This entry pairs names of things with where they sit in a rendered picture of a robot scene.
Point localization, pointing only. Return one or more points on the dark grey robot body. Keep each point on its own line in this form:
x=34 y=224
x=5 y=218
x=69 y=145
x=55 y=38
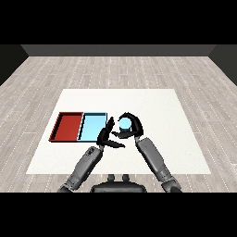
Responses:
x=118 y=186

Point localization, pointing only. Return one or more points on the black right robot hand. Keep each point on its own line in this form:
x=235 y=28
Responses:
x=137 y=125

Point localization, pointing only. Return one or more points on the small blue can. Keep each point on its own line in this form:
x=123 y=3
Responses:
x=125 y=125

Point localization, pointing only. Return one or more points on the red shallow open box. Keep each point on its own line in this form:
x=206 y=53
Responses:
x=66 y=126

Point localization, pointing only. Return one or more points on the light blue shallow open box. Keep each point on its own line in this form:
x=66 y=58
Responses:
x=92 y=126

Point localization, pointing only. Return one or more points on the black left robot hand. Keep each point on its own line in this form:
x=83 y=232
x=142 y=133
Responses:
x=105 y=135

